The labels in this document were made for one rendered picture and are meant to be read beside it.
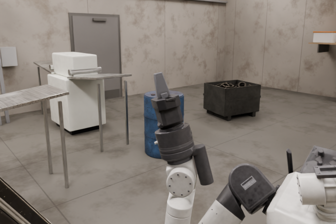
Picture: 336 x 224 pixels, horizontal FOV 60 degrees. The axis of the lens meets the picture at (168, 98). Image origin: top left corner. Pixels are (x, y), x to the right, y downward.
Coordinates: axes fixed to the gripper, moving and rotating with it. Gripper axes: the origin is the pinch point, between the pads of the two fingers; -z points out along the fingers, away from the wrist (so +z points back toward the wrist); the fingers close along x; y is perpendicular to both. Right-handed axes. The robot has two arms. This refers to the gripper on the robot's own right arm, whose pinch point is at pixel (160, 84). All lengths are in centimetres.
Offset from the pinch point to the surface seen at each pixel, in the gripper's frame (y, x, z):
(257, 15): -501, -791, -100
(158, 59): -152, -784, -42
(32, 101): 86, -236, -7
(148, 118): -30, -329, 55
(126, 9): -88, -710, -185
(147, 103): -34, -327, 35
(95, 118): 48, -461, 48
